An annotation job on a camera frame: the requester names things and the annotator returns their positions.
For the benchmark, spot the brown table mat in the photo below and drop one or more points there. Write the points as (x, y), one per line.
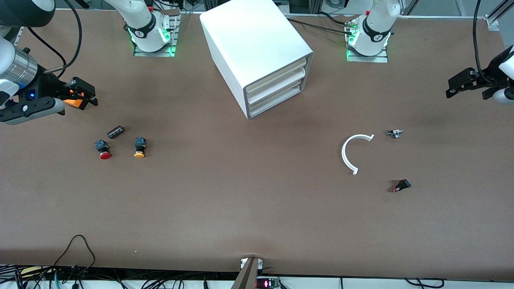
(241, 200)

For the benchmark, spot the red push button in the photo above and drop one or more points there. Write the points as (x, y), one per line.
(103, 149)

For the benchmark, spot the small black red-tipped switch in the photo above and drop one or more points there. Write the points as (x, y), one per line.
(402, 185)

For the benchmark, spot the yellow push button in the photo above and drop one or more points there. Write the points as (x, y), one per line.
(139, 147)

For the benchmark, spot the brown camera mount post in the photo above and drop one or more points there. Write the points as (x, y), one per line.
(248, 277)

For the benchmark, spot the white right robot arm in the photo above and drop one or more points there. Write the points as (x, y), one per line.
(12, 64)

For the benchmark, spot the small black contact block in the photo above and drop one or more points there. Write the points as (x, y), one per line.
(115, 131)

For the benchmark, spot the small metal switch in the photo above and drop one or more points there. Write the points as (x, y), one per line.
(395, 133)

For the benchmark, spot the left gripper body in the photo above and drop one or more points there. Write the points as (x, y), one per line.
(485, 76)

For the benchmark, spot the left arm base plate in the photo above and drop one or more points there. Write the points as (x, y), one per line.
(367, 58)

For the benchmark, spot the device with red display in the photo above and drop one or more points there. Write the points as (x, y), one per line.
(267, 283)

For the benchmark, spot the white curved plastic arc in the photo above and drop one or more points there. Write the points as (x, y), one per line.
(344, 154)

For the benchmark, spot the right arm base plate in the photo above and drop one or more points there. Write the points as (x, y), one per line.
(173, 40)

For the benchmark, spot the aluminium frame rail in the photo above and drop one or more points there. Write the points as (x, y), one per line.
(18, 37)
(496, 18)

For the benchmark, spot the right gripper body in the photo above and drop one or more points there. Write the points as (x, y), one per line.
(47, 87)

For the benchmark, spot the orange box with hole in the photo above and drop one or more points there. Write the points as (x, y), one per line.
(74, 103)

